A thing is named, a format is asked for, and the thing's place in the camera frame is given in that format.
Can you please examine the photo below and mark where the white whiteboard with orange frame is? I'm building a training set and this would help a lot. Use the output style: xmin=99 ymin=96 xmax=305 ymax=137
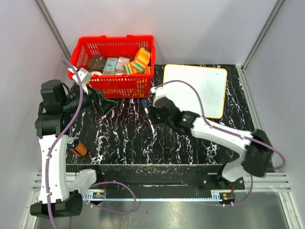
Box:
xmin=163 ymin=64 xmax=227 ymax=119

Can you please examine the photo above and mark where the brown round bread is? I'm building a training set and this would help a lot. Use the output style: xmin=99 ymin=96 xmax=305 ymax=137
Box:
xmin=88 ymin=56 xmax=106 ymax=72

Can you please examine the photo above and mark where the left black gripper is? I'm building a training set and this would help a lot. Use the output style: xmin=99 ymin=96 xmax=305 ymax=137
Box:
xmin=62 ymin=82 xmax=118 ymax=116

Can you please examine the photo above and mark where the white round cup lid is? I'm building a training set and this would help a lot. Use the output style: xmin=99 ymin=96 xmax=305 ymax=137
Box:
xmin=91 ymin=71 xmax=102 ymax=75

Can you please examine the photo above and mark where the orange cylindrical bottle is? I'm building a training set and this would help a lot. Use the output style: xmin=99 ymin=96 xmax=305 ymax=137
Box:
xmin=67 ymin=139 xmax=88 ymax=157

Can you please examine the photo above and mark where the orange juice carton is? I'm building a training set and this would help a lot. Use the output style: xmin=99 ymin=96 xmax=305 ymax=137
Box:
xmin=134 ymin=47 xmax=151 ymax=66

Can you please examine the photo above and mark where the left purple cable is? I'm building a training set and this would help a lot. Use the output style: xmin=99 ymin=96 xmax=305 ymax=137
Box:
xmin=46 ymin=60 xmax=137 ymax=229

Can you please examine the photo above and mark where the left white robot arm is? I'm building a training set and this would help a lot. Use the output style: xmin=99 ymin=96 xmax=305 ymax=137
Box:
xmin=30 ymin=80 xmax=117 ymax=219

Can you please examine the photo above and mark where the blue capped whiteboard marker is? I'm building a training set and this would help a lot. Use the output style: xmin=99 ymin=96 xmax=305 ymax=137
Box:
xmin=141 ymin=99 xmax=155 ymax=133

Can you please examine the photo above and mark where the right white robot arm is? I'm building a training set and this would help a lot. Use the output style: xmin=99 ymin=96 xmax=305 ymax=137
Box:
xmin=148 ymin=97 xmax=273 ymax=189

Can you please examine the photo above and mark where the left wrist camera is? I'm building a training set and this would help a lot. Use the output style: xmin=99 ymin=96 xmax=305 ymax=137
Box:
xmin=78 ymin=68 xmax=92 ymax=85

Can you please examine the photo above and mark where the red plastic shopping basket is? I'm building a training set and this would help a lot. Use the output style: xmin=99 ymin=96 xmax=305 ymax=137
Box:
xmin=71 ymin=35 xmax=156 ymax=98

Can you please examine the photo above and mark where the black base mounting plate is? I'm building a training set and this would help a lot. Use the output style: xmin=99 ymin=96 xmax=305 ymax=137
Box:
xmin=67 ymin=164 xmax=245 ymax=201

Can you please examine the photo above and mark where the teal small box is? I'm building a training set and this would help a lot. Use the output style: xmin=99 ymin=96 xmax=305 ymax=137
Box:
xmin=102 ymin=57 xmax=118 ymax=75

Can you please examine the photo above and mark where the pink white small box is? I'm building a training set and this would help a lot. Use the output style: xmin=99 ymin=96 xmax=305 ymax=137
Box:
xmin=115 ymin=57 xmax=130 ymax=73

